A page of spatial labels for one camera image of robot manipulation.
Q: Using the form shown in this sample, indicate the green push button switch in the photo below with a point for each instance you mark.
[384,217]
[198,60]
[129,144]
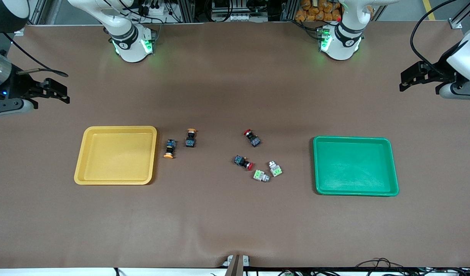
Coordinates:
[260,175]
[275,170]

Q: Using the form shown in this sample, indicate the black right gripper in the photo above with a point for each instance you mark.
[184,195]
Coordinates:
[20,86]

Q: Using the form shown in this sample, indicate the green terminal connector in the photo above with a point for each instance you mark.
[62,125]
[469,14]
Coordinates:
[288,273]

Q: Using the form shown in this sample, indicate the aluminium frame post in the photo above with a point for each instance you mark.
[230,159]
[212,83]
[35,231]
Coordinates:
[459,19]
[288,9]
[39,11]
[187,11]

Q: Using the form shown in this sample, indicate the white power strip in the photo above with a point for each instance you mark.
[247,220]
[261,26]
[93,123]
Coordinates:
[154,13]

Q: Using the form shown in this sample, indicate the white terminal block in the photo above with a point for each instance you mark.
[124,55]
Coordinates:
[242,17]

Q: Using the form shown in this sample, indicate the green plastic tray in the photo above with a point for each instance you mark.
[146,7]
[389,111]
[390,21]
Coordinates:
[354,168]

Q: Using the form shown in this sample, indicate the yellow plastic tray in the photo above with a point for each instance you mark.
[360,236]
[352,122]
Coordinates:
[116,157]

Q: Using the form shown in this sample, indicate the metal table clamp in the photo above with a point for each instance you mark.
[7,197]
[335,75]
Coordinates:
[237,264]

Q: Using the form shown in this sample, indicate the large table mat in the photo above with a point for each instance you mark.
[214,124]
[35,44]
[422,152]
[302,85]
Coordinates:
[235,96]

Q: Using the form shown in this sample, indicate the yellow push button switch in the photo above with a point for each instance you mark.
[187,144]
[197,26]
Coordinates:
[190,142]
[170,145]

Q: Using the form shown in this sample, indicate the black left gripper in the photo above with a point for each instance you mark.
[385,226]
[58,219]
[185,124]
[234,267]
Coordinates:
[438,75]

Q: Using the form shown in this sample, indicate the orange snack bag pile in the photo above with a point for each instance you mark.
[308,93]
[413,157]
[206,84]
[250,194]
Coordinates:
[315,11]

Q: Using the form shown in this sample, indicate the red push button switch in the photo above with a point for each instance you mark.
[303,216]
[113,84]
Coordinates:
[254,140]
[240,161]

